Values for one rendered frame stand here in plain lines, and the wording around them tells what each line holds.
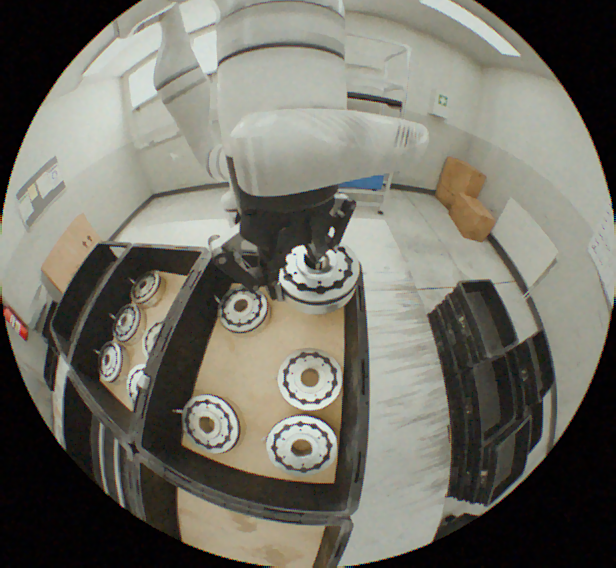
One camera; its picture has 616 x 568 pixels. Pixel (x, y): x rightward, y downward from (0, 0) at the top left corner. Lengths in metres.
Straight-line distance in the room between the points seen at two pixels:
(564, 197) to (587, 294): 1.05
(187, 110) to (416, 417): 0.79
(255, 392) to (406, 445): 0.38
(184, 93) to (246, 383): 0.50
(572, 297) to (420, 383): 2.43
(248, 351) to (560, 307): 2.86
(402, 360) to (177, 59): 0.77
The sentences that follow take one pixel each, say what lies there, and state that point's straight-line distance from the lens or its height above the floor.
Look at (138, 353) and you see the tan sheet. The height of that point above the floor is 0.83.
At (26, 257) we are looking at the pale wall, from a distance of 3.29.
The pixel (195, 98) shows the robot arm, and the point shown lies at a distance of 0.38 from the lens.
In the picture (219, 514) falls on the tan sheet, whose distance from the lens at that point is 0.46.
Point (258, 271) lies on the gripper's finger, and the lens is 0.17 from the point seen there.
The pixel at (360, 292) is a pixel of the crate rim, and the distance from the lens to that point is 0.29.
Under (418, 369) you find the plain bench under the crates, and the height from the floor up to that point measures 0.70.
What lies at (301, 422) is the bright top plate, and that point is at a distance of 0.30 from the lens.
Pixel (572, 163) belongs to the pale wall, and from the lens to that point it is 2.91.
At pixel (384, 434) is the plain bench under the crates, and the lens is 0.50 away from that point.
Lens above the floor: 1.16
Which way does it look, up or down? 47 degrees down
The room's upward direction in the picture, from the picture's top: straight up
